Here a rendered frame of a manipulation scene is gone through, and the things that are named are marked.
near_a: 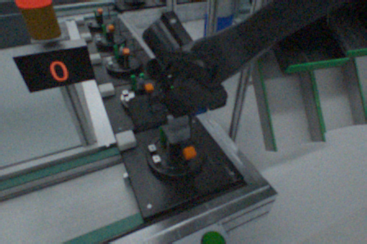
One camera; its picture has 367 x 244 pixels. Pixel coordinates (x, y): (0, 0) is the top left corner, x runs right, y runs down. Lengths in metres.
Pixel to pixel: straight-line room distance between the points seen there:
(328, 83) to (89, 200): 0.68
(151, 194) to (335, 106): 0.53
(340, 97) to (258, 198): 0.37
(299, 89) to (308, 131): 0.11
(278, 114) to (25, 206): 0.63
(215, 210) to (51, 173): 0.40
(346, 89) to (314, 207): 0.33
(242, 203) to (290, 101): 0.28
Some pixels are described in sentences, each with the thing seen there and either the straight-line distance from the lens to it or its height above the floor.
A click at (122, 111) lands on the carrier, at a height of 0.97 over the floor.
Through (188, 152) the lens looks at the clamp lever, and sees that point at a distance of 0.47.
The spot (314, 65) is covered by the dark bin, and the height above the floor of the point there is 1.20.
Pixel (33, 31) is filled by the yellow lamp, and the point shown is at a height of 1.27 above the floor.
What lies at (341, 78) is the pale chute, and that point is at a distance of 0.79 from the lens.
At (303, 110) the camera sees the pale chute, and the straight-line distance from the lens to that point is 0.68.
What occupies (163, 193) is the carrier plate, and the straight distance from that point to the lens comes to 0.54.
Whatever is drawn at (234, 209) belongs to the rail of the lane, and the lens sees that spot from 0.54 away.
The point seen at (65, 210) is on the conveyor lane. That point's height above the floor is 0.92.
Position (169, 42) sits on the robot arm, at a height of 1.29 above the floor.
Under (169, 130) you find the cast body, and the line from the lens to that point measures 0.49.
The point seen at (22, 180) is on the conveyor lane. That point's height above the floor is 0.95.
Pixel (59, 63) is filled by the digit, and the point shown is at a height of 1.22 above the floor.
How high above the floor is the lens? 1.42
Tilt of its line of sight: 41 degrees down
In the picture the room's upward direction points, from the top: straight up
